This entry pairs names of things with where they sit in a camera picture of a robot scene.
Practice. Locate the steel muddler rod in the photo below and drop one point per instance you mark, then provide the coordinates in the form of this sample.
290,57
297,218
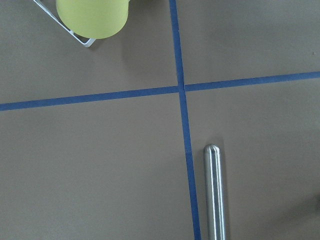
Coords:
214,193

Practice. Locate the white wire cup rack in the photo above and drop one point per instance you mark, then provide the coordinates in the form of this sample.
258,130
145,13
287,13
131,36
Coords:
85,42

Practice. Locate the yellow-green cup on rack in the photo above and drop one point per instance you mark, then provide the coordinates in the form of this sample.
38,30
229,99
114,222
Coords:
94,19

